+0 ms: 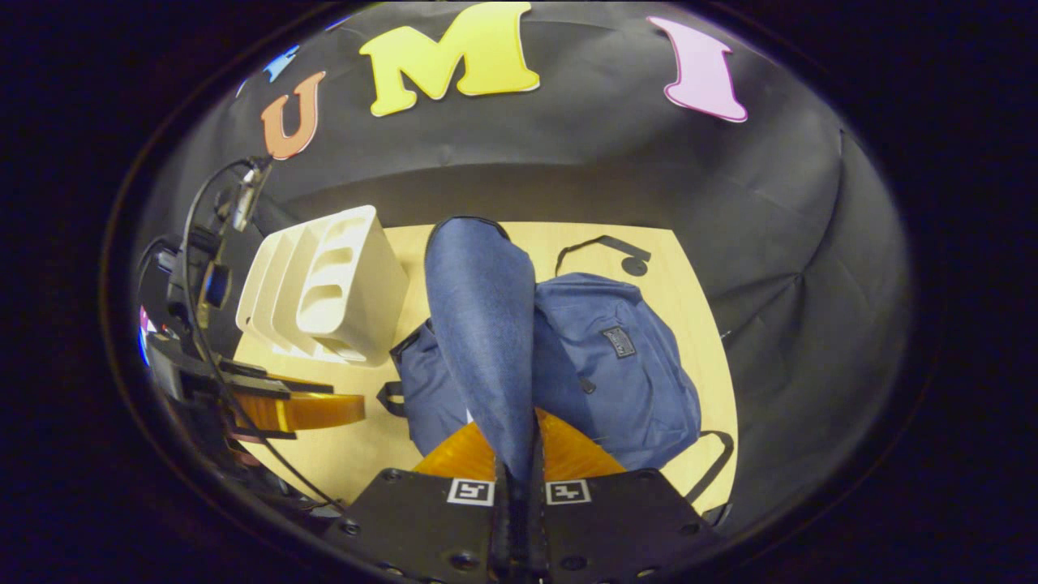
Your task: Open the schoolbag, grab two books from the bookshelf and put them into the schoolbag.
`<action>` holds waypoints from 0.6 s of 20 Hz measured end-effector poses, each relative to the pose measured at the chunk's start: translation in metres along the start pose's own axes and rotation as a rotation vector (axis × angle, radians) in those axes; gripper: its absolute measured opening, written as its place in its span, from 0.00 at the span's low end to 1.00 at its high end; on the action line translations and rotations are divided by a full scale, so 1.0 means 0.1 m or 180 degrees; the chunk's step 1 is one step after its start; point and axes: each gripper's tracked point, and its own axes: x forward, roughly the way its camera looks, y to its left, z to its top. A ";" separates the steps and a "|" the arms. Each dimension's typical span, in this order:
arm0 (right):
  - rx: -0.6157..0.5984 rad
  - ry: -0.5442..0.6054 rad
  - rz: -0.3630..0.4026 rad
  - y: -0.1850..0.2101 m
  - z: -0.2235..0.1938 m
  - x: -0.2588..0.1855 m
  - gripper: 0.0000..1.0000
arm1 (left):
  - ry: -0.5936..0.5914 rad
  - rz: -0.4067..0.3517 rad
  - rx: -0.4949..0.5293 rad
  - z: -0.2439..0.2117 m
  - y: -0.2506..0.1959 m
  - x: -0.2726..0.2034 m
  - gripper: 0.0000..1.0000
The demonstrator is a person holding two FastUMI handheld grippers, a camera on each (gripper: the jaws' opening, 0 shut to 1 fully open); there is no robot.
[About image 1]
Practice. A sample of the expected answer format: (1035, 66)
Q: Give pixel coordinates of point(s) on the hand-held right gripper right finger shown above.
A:
(608, 527)

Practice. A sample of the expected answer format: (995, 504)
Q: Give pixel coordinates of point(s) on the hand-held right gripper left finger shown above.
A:
(430, 527)

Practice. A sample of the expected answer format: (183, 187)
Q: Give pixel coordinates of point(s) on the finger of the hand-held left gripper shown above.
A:
(300, 410)

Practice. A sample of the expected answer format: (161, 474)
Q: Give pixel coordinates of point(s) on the white plastic bookshelf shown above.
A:
(373, 292)

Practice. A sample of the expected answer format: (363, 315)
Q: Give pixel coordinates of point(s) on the blue schoolbag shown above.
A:
(478, 324)

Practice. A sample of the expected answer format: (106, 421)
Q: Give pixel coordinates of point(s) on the black backdrop cloth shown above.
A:
(568, 162)

